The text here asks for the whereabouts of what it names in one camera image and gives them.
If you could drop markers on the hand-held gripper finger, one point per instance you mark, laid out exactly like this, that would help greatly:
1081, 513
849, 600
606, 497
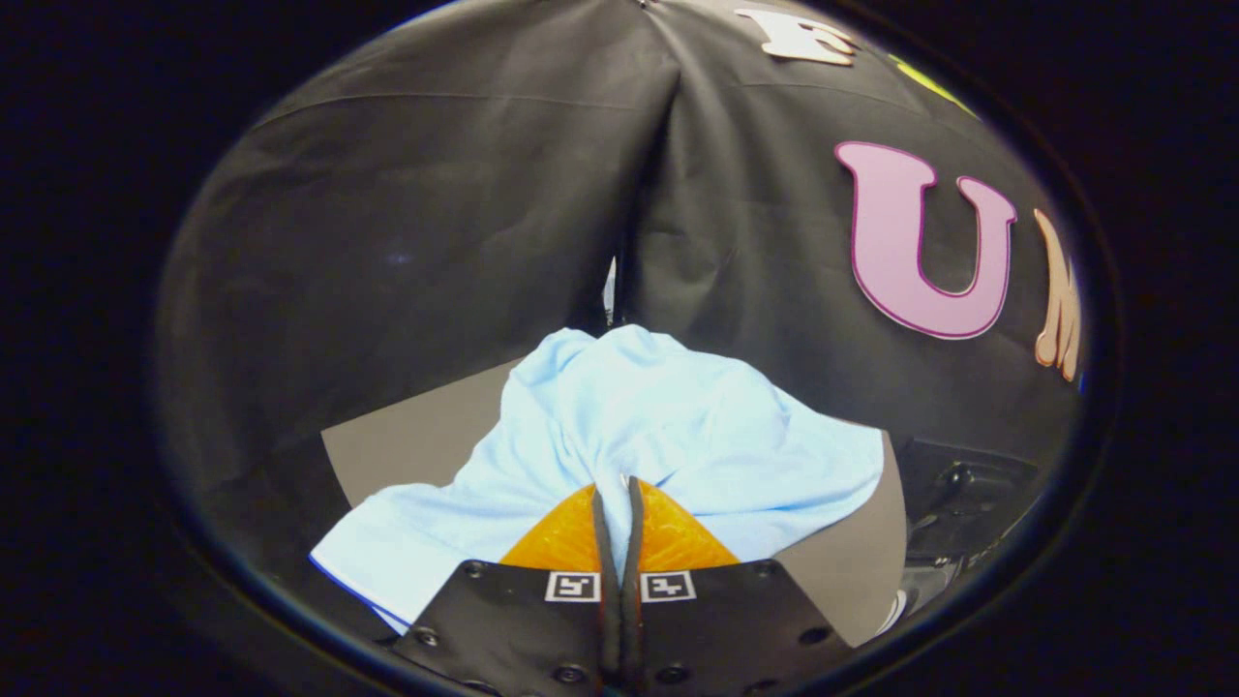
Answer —
631, 600
610, 600

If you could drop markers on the light blue garment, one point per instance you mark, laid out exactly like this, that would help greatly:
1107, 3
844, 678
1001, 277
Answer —
629, 416

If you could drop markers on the dark cabinet with beige side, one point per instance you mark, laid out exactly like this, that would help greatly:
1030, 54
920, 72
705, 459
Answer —
407, 445

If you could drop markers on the black backdrop cloth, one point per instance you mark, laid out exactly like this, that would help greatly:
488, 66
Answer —
436, 194

